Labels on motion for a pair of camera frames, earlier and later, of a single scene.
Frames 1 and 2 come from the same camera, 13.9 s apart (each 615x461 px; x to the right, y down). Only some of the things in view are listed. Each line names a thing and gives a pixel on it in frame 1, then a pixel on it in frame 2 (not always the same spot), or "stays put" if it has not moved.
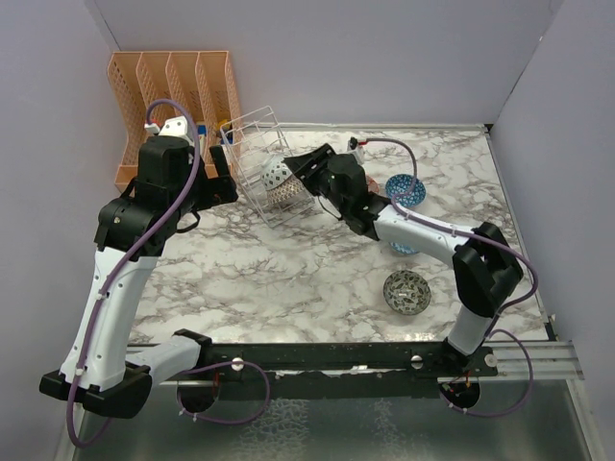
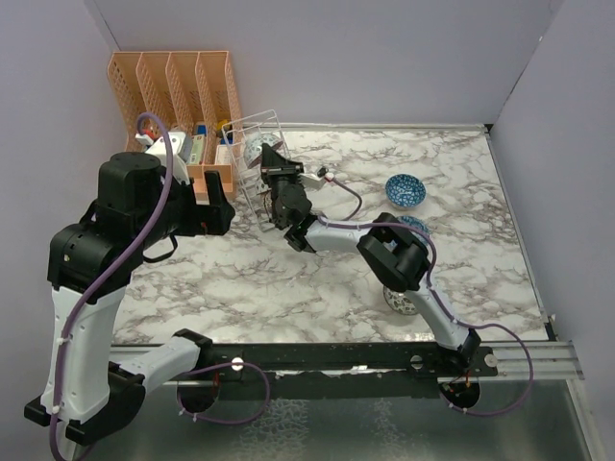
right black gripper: x=305 y=166 to x=274 y=167
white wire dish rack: x=258 y=148 stays put
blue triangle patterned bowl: x=400 y=183 stays put
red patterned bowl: x=372 y=184 to x=254 y=147
